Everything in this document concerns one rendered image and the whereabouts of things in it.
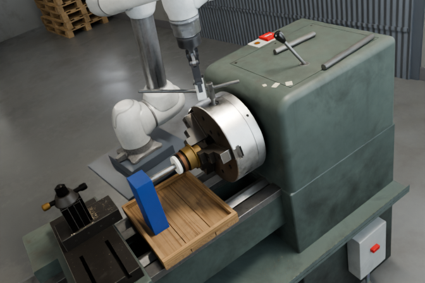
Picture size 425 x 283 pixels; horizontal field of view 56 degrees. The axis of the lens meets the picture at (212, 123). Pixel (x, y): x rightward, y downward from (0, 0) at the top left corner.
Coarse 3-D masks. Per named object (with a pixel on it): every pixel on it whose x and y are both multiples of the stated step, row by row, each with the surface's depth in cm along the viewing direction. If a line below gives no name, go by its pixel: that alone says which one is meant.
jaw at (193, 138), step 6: (192, 114) 146; (186, 120) 145; (192, 120) 145; (198, 120) 146; (192, 126) 145; (198, 126) 145; (186, 132) 145; (192, 132) 144; (198, 132) 145; (204, 132) 145; (192, 138) 143; (198, 138) 144; (204, 138) 145; (186, 144) 144; (192, 144) 143
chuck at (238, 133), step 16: (208, 112) 136; (224, 112) 136; (208, 128) 142; (224, 128) 133; (240, 128) 134; (208, 144) 151; (224, 144) 136; (240, 144) 134; (240, 160) 135; (256, 160) 140; (224, 176) 151; (240, 176) 141
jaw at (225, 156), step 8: (216, 144) 141; (200, 152) 139; (208, 152) 137; (216, 152) 135; (224, 152) 133; (232, 152) 134; (240, 152) 135; (200, 160) 139; (208, 160) 139; (216, 160) 138; (224, 160) 134
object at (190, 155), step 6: (180, 150) 141; (186, 150) 140; (192, 150) 140; (198, 150) 141; (180, 156) 139; (186, 156) 139; (192, 156) 139; (198, 156) 139; (180, 162) 138; (186, 162) 138; (192, 162) 139; (198, 162) 140; (186, 168) 139; (192, 168) 140
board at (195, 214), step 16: (176, 176) 164; (192, 176) 162; (160, 192) 161; (176, 192) 159; (192, 192) 157; (208, 192) 152; (128, 208) 157; (176, 208) 151; (192, 208) 149; (208, 208) 147; (224, 208) 145; (144, 224) 148; (176, 224) 144; (192, 224) 142; (208, 224) 141; (224, 224) 138; (144, 240) 143; (160, 240) 140; (176, 240) 138; (192, 240) 134; (208, 240) 137; (160, 256) 131; (176, 256) 131
